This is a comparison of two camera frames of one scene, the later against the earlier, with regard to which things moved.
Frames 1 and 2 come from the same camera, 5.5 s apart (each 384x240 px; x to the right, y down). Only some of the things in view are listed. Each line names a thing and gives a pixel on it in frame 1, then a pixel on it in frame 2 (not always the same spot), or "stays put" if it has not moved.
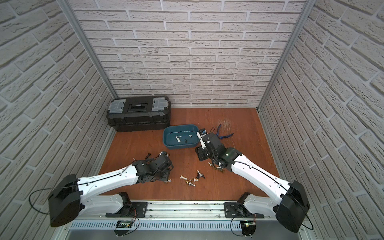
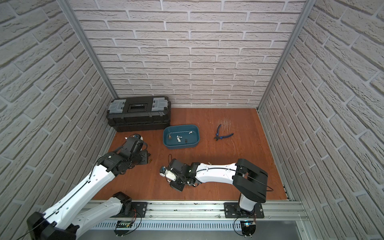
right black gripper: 199,152 -> 177,187
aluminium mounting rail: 182,213 stays put
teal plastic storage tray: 179,136 stays put
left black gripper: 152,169 -> 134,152
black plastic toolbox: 139,113 stays put
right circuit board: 248,227 stays put
